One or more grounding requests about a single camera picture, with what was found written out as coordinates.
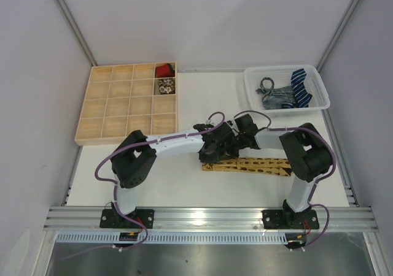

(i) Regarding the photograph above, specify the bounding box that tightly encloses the yellow patterned tie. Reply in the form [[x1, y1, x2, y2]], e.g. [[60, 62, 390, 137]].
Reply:
[[202, 158, 292, 177]]

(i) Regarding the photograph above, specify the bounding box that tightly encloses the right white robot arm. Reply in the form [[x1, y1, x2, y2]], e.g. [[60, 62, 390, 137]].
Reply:
[[234, 110, 337, 229]]

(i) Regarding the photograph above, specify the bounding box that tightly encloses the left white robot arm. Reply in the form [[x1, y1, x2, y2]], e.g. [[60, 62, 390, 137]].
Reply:
[[111, 123, 239, 215]]

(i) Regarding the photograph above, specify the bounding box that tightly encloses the grey paisley tie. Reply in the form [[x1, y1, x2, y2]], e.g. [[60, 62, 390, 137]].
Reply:
[[255, 77, 293, 110]]

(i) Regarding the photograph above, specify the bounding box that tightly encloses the blue striped tie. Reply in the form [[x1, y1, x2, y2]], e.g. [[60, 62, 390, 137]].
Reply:
[[281, 69, 313, 109]]

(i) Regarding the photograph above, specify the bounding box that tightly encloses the rolled floral tie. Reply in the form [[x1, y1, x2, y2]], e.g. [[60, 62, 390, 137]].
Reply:
[[158, 78, 176, 94]]

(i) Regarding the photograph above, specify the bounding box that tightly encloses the white plastic basket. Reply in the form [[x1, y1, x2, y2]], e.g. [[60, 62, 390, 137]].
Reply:
[[244, 64, 330, 115]]

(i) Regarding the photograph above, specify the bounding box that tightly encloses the rolled red tie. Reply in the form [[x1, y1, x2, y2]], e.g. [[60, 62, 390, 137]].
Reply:
[[155, 63, 176, 78]]

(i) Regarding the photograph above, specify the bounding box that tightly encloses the wooden compartment tray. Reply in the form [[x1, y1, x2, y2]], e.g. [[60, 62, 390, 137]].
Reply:
[[74, 61, 178, 146]]

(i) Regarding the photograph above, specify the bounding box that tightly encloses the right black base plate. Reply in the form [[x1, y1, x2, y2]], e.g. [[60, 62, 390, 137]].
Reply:
[[262, 209, 320, 230]]

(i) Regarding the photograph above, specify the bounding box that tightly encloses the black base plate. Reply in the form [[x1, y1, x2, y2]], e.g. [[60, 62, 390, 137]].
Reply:
[[262, 209, 320, 230], [99, 209, 154, 229]]

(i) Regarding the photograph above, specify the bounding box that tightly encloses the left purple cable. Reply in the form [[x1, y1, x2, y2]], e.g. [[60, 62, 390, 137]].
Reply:
[[58, 112, 228, 258]]

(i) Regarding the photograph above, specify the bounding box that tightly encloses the aluminium mounting rail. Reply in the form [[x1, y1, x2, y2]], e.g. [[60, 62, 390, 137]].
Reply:
[[44, 206, 378, 232]]

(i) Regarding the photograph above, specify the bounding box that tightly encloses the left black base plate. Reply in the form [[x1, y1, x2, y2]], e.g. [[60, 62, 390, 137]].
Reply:
[[99, 209, 154, 229]]

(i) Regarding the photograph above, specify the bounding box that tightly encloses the white slotted cable duct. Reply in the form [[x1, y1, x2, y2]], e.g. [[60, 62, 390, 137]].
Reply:
[[56, 231, 288, 245]]

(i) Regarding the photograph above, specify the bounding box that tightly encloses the right aluminium frame post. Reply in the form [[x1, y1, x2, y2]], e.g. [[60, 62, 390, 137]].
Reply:
[[316, 0, 362, 72]]

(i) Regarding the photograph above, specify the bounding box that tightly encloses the aluminium frame post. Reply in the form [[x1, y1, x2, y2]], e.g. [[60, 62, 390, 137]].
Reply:
[[316, 0, 362, 72], [54, 0, 97, 66]]

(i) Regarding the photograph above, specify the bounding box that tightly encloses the left aluminium frame post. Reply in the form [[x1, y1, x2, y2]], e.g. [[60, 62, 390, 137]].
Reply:
[[54, 0, 97, 66]]

